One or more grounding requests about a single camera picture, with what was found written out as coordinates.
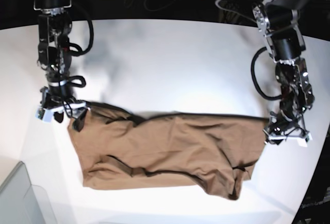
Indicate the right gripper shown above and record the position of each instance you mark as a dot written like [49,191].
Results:
[73,108]

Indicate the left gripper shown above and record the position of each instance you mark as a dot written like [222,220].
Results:
[281,128]

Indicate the brown t-shirt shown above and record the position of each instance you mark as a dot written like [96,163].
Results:
[120,150]

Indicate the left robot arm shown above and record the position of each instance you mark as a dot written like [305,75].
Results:
[278,21]

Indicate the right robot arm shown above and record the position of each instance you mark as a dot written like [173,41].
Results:
[55,53]

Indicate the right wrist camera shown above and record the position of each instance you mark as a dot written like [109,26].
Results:
[43,114]

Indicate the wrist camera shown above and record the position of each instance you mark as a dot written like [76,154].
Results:
[43,114]
[303,141]

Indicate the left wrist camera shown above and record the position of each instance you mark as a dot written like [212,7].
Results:
[303,141]

